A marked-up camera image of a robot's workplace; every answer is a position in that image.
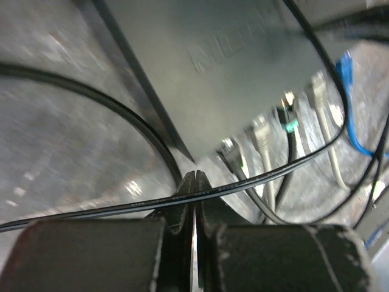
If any black network switch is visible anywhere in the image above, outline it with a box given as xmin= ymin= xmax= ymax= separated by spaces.
xmin=95 ymin=1 xmax=322 ymax=161

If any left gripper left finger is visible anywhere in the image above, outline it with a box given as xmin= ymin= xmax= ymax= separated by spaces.
xmin=0 ymin=170 xmax=195 ymax=292

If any grey ethernet cable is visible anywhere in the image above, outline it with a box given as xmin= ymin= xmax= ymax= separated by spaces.
xmin=249 ymin=71 xmax=350 ymax=220

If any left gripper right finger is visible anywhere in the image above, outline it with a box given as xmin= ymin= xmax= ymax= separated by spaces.
xmin=194 ymin=169 xmax=374 ymax=292

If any black ethernet cable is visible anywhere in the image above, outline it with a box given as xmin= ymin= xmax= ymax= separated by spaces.
xmin=217 ymin=91 xmax=300 ymax=226

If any black power cord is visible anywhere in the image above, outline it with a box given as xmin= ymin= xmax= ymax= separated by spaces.
xmin=0 ymin=0 xmax=389 ymax=234

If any blue ethernet cable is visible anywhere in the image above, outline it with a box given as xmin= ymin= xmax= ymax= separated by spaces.
xmin=336 ymin=50 xmax=389 ymax=159

